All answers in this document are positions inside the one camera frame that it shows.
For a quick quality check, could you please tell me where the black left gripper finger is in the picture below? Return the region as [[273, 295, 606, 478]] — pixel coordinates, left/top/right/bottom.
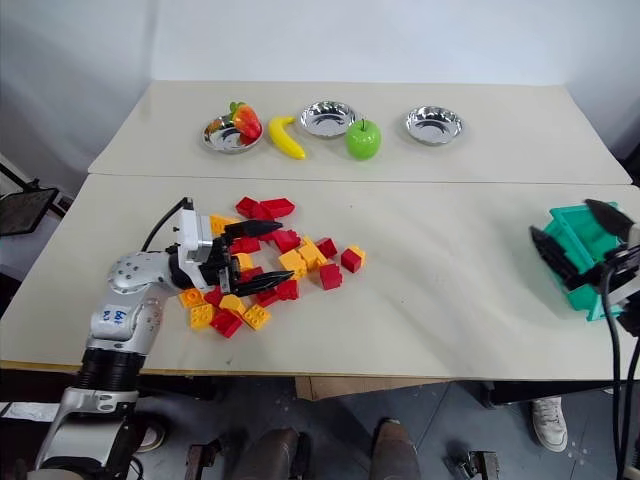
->
[[231, 271, 297, 300], [223, 218, 286, 242]]

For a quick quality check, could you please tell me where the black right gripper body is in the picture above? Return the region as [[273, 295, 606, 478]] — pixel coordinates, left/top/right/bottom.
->
[[573, 233, 640, 292]]

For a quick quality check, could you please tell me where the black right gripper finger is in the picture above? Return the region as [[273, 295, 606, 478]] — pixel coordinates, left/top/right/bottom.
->
[[585, 198, 633, 236], [529, 225, 582, 291]]

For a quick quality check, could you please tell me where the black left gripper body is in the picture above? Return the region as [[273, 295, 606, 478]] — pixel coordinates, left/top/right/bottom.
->
[[198, 234, 242, 297]]

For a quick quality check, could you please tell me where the red sloped building block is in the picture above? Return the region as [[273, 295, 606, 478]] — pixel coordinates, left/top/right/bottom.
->
[[209, 309, 245, 340], [259, 197, 297, 220]]

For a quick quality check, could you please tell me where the teal plastic bin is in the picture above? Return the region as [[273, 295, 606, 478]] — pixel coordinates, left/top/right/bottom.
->
[[548, 201, 627, 322]]

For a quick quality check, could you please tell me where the yellow sloped building block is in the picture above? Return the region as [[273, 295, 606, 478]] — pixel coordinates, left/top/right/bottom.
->
[[218, 294, 248, 317]]

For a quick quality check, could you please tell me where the silver metal bowl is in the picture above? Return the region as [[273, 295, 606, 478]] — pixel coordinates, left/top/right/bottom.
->
[[299, 100, 360, 139], [201, 113, 265, 156], [402, 104, 466, 147]]

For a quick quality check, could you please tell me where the yellow toy banana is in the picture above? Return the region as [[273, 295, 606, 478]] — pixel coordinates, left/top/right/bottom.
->
[[267, 115, 309, 162]]

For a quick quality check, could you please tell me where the red toy strawberry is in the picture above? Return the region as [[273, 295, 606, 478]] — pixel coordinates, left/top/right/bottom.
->
[[228, 100, 263, 138]]

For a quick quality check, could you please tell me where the green toy apple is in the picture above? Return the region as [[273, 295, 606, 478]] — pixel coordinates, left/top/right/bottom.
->
[[345, 117, 383, 162]]

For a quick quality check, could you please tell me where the white sneaker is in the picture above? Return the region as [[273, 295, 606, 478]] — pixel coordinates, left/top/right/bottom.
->
[[530, 396, 570, 454]]

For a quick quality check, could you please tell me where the worn pale shoe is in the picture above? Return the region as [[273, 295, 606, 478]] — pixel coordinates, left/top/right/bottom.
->
[[133, 418, 167, 455]]

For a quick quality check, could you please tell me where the black mesh stand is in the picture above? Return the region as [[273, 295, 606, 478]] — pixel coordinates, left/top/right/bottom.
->
[[0, 185, 60, 237]]

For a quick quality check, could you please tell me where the dark rounded shape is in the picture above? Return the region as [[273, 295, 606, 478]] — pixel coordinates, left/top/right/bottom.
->
[[371, 417, 422, 480]]

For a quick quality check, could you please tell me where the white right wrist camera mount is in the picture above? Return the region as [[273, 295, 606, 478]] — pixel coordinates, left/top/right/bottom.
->
[[605, 243, 640, 324]]

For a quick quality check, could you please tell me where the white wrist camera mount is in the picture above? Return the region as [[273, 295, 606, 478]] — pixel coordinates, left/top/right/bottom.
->
[[175, 207, 217, 292], [605, 243, 640, 324]]

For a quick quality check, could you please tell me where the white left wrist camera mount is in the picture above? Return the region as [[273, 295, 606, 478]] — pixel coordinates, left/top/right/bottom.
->
[[175, 207, 217, 292]]

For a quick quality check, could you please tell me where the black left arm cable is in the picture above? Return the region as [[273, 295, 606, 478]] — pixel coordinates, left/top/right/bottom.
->
[[140, 196, 196, 252]]

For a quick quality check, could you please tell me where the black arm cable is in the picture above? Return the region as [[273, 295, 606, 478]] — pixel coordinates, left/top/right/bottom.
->
[[624, 342, 640, 480], [140, 196, 196, 252], [601, 259, 626, 480]]

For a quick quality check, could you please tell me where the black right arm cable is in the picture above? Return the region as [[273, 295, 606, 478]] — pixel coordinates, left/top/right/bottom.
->
[[601, 259, 626, 480], [624, 342, 640, 480]]

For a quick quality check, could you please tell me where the dark metal bracket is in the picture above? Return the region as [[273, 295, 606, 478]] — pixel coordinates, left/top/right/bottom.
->
[[185, 438, 222, 480], [451, 448, 502, 480]]

